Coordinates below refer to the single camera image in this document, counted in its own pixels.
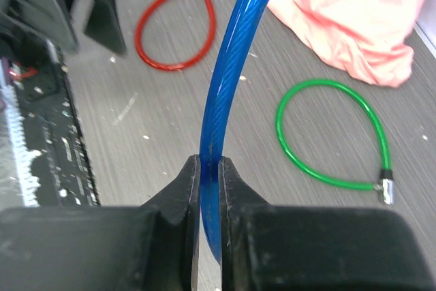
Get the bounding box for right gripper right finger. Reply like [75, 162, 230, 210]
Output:
[218, 157, 435, 290]

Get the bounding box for green cable lock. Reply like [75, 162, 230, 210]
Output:
[274, 78, 396, 206]

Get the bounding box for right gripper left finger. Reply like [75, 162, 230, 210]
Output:
[1, 155, 200, 290]

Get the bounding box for blue cable lock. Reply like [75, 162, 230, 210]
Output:
[199, 0, 269, 262]

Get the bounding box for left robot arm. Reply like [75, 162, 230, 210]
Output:
[1, 0, 127, 67]

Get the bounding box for pink cloth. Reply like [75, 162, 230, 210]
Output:
[267, 0, 424, 88]

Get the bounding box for slotted cable duct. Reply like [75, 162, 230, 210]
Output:
[2, 86, 42, 207]

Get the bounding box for red cable lock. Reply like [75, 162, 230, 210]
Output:
[133, 0, 217, 72]

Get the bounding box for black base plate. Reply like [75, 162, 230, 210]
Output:
[7, 63, 100, 206]

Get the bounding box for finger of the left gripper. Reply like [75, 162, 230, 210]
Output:
[84, 0, 127, 55]

